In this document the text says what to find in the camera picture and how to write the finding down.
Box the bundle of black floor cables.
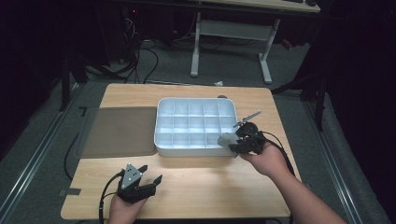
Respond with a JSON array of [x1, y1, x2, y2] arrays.
[[120, 7, 161, 85]]

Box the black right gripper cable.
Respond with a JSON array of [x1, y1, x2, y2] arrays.
[[248, 130, 297, 176]]

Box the grey tape strip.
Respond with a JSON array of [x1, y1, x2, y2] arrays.
[[58, 188, 82, 198]]

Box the person's left hand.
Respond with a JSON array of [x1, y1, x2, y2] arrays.
[[107, 194, 148, 224]]

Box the black floor cable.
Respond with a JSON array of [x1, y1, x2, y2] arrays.
[[63, 133, 80, 181]]

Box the brown flat mat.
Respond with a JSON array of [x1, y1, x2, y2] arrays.
[[74, 105, 159, 160]]

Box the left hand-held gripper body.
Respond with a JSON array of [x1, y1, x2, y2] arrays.
[[116, 162, 157, 205]]

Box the person's right hand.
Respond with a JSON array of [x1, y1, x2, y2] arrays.
[[239, 142, 292, 182]]

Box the desk with white legs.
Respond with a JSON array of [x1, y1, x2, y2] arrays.
[[190, 0, 321, 86]]

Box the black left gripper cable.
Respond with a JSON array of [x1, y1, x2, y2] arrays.
[[98, 170, 126, 224]]

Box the metal floor rail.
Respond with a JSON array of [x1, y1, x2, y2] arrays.
[[302, 99, 364, 224], [0, 83, 84, 217]]

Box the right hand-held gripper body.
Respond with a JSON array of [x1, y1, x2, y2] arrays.
[[233, 110, 267, 156]]

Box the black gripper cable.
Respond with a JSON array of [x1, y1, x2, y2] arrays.
[[98, 170, 126, 224], [248, 130, 297, 176]]

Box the grey sock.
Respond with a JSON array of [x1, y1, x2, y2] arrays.
[[217, 133, 240, 148]]

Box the white compartment storage box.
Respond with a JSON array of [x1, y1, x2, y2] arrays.
[[153, 97, 239, 158]]

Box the black metal stand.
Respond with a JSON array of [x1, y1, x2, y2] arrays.
[[58, 54, 90, 112], [270, 69, 330, 133]]

